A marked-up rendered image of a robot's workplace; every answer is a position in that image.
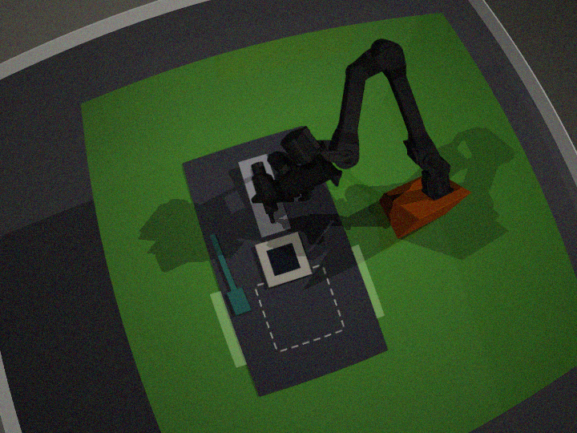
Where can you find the dark teal small trowel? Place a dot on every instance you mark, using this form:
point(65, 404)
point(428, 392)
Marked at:
point(239, 301)

